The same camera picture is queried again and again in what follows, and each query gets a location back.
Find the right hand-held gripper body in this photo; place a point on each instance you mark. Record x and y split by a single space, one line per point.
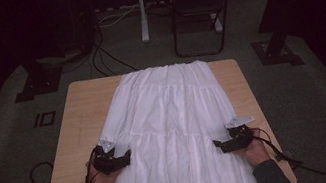
241 136

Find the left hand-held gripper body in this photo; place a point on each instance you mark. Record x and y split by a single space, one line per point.
106 160

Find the white tiered skirt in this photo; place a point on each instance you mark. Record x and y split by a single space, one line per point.
169 120

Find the black stand base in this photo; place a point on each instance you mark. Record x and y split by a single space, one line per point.
39 83
274 53

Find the grey tape piece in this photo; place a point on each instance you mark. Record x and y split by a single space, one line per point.
283 155

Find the white desk frame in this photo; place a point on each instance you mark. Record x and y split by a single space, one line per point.
143 24

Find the person's right hand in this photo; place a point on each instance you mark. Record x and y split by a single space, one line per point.
257 154

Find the black folding chair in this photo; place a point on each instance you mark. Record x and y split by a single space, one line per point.
196 1

